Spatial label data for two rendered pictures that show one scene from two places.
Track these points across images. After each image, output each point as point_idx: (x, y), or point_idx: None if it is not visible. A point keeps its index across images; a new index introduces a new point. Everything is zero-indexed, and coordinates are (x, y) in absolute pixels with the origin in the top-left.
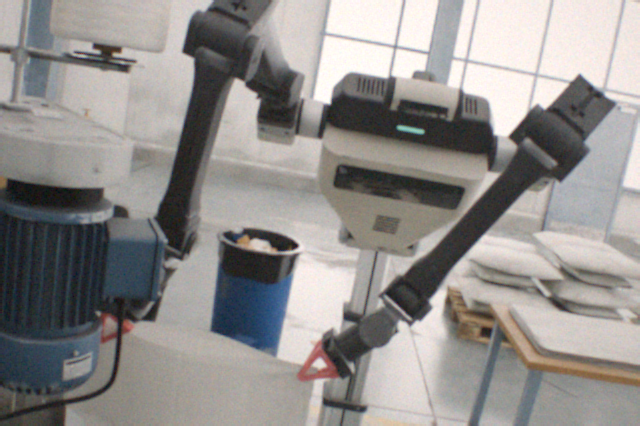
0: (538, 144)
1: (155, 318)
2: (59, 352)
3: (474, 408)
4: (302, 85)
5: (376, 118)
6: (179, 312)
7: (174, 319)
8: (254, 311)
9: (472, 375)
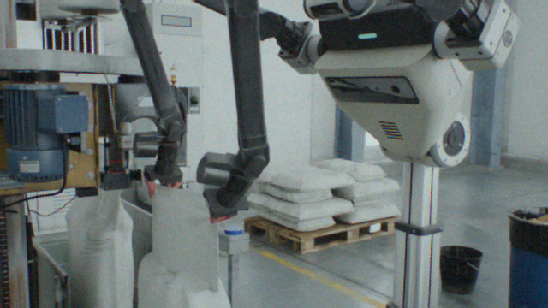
0: None
1: (470, 287)
2: (17, 156)
3: None
4: (278, 20)
5: (342, 33)
6: (505, 289)
7: (494, 293)
8: (538, 284)
9: None
